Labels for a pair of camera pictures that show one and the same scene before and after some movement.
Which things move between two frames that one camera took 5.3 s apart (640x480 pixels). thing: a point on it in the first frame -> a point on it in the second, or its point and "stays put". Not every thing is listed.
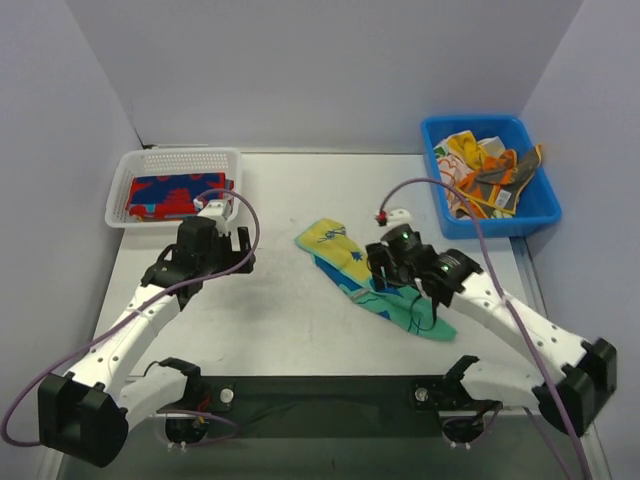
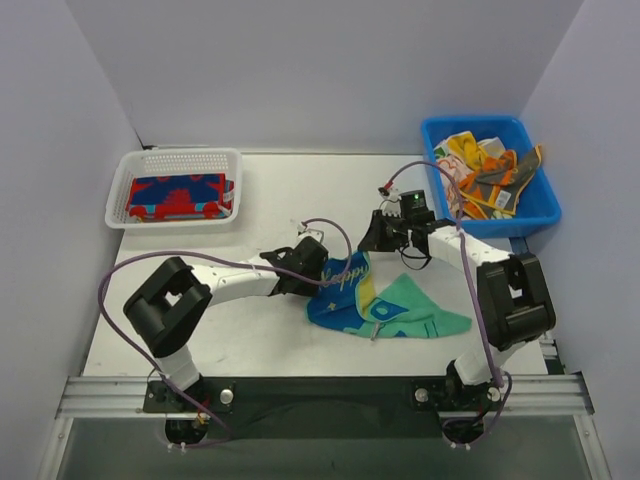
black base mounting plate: x=332 y=406 stays put
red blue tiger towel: x=172 y=197 stays put
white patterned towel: x=451 y=170 stays put
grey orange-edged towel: x=498 y=183 stays put
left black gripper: x=238 y=248 -> x=310 y=257
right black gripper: x=379 y=259 -> x=381 y=230
